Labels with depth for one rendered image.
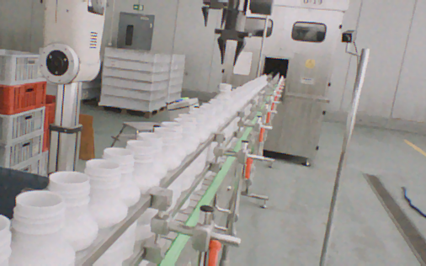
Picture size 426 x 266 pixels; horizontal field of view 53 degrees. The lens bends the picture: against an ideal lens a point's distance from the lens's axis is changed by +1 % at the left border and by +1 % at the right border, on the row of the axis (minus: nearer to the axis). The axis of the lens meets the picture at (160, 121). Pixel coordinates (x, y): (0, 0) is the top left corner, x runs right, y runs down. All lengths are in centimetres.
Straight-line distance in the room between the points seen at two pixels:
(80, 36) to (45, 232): 130
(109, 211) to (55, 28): 125
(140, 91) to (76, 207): 724
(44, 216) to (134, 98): 734
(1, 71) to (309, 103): 379
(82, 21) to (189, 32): 991
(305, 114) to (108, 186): 528
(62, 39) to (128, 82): 610
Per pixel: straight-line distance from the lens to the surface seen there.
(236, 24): 125
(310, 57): 562
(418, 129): 1157
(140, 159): 53
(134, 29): 1186
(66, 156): 172
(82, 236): 39
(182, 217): 76
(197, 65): 1138
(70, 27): 159
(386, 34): 1134
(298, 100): 565
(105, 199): 44
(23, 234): 34
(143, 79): 759
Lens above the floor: 129
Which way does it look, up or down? 10 degrees down
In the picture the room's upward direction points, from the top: 7 degrees clockwise
